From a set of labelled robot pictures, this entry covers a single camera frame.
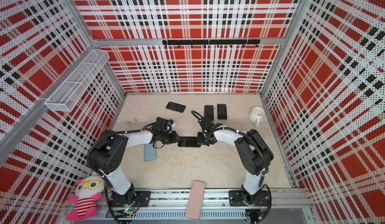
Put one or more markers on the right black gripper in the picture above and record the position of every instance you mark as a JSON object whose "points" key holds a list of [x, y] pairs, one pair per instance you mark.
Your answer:
{"points": [[200, 135]]}

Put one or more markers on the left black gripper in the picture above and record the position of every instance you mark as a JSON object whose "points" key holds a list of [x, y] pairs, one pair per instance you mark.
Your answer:
{"points": [[174, 138]]}

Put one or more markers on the black phone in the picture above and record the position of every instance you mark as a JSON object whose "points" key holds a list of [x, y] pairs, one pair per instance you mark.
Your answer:
{"points": [[209, 112], [222, 112], [175, 107], [189, 142]]}

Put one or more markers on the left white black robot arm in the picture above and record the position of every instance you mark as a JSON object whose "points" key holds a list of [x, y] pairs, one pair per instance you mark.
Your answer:
{"points": [[106, 154]]}

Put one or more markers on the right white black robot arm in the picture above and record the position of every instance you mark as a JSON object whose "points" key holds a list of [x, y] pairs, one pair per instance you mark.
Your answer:
{"points": [[254, 153]]}

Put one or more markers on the light blue case left outer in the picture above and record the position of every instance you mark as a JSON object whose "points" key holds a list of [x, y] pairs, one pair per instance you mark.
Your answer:
{"points": [[150, 153]]}

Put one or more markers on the pink phone case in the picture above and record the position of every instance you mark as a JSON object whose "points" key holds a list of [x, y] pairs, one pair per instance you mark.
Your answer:
{"points": [[195, 200]]}

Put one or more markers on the white ceramic mug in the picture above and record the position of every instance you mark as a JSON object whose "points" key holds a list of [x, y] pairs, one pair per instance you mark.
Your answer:
{"points": [[256, 115]]}

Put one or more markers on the pink plush toy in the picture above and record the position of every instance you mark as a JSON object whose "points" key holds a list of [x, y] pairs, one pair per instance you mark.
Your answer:
{"points": [[87, 192]]}

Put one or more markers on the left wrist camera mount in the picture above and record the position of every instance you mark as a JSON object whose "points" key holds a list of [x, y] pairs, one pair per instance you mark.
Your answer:
{"points": [[171, 123]]}

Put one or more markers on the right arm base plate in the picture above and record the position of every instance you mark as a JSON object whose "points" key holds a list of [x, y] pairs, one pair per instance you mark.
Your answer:
{"points": [[240, 198]]}

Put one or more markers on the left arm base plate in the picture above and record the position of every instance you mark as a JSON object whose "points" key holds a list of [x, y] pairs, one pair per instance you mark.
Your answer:
{"points": [[132, 199]]}

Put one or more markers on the black hook rail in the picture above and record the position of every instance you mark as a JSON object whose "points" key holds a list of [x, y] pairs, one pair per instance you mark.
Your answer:
{"points": [[212, 42]]}

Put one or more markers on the aluminium front rail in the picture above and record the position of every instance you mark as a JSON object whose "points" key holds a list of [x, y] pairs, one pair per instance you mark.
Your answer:
{"points": [[291, 205]]}

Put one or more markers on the white wire mesh basket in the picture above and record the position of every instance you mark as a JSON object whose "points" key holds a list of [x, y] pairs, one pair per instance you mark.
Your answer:
{"points": [[70, 91]]}

